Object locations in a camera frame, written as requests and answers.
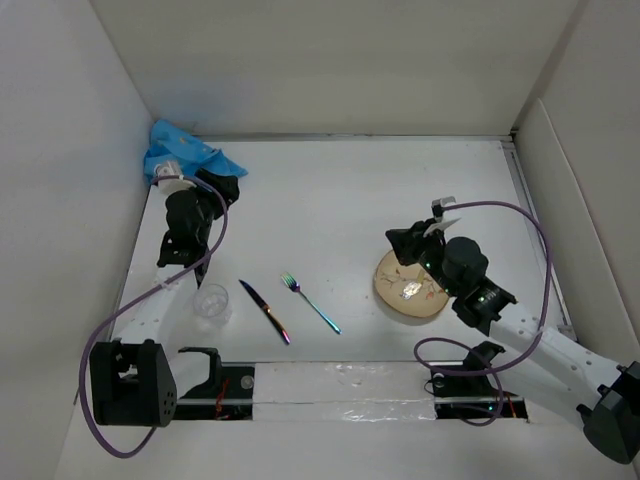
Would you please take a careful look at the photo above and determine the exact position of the clear drinking glass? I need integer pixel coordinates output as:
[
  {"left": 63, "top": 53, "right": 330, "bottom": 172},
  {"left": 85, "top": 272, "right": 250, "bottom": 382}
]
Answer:
[{"left": 192, "top": 283, "right": 232, "bottom": 332}]

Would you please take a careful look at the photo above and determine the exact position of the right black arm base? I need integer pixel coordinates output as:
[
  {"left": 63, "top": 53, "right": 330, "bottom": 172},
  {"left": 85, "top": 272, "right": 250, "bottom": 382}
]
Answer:
[{"left": 423, "top": 373, "right": 528, "bottom": 426}]

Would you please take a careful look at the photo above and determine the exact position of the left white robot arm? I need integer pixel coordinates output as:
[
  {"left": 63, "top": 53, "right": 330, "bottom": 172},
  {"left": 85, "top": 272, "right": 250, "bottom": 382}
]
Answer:
[{"left": 88, "top": 169, "right": 240, "bottom": 427}]

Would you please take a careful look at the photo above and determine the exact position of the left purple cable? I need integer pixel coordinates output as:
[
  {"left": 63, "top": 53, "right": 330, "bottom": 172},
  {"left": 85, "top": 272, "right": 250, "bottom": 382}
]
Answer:
[{"left": 78, "top": 173, "right": 230, "bottom": 460}]

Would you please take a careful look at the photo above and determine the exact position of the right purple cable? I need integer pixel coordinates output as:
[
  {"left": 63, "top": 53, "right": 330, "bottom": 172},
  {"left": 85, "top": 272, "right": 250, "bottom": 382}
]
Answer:
[{"left": 413, "top": 199, "right": 554, "bottom": 426}]

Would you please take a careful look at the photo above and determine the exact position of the iridescent rainbow fork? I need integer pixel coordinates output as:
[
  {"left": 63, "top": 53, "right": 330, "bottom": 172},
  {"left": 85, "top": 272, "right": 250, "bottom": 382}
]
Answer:
[{"left": 281, "top": 272, "right": 342, "bottom": 335}]

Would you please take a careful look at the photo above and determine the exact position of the beige bird-pattern plate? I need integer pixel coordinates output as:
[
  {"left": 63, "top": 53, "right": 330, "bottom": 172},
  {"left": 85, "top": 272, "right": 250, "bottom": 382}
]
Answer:
[{"left": 373, "top": 250, "right": 449, "bottom": 325}]

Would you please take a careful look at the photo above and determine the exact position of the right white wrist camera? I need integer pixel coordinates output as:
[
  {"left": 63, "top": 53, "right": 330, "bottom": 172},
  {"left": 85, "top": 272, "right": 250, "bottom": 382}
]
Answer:
[{"left": 423, "top": 196, "right": 461, "bottom": 238}]

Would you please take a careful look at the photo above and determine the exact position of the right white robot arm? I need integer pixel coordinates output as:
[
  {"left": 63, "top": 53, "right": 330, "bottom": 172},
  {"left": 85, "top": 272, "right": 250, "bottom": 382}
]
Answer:
[{"left": 385, "top": 219, "right": 639, "bottom": 464}]

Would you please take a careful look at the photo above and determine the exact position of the iridescent rainbow knife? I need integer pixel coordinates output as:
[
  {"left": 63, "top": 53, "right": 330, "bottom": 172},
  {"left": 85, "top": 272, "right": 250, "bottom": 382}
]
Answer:
[{"left": 239, "top": 279, "right": 291, "bottom": 345}]

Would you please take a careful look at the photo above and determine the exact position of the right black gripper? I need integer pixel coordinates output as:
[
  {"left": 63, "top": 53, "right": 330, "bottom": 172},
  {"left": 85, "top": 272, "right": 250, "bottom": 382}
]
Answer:
[{"left": 385, "top": 217, "right": 458, "bottom": 298}]

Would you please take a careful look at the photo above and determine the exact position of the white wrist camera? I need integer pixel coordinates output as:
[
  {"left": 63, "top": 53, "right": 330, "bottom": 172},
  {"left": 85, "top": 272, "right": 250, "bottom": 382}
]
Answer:
[
  {"left": 153, "top": 160, "right": 194, "bottom": 196},
  {"left": 423, "top": 196, "right": 461, "bottom": 238}
]

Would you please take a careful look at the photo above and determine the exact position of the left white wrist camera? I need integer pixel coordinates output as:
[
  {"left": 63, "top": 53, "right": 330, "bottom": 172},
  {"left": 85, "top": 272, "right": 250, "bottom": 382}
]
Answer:
[{"left": 153, "top": 160, "right": 194, "bottom": 196}]

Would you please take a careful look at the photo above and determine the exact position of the blue space-print placemat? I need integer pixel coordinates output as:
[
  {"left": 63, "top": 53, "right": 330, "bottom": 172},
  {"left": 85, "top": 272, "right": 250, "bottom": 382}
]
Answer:
[{"left": 143, "top": 120, "right": 248, "bottom": 183}]

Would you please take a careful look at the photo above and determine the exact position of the white taped front rail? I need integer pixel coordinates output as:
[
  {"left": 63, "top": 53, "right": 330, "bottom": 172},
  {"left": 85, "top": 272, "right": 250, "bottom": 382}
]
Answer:
[{"left": 252, "top": 362, "right": 436, "bottom": 423}]

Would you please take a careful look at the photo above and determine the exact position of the purple cable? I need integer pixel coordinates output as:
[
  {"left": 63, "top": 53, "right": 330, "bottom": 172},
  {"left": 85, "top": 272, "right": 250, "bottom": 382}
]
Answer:
[
  {"left": 78, "top": 173, "right": 230, "bottom": 460},
  {"left": 413, "top": 199, "right": 554, "bottom": 426}
]

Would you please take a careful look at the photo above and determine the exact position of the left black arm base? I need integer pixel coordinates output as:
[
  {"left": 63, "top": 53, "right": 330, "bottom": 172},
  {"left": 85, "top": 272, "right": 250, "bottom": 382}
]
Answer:
[{"left": 174, "top": 363, "right": 255, "bottom": 421}]

